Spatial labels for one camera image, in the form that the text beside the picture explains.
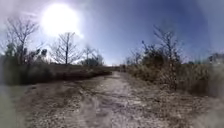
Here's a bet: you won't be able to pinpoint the bare leafless tree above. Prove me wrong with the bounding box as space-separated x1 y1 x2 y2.
1 16 40 66
49 31 83 66

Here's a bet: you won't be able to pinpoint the pale gravel dirt track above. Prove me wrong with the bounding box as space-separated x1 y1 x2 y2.
13 71 214 128

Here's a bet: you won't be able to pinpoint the dry brown scrub bank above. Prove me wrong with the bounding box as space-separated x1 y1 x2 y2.
0 61 114 86

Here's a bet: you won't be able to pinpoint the bare thin tree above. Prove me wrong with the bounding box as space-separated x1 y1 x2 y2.
152 25 184 92

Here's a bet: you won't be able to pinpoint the dry brown bushes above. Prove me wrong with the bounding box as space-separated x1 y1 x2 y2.
123 49 224 98

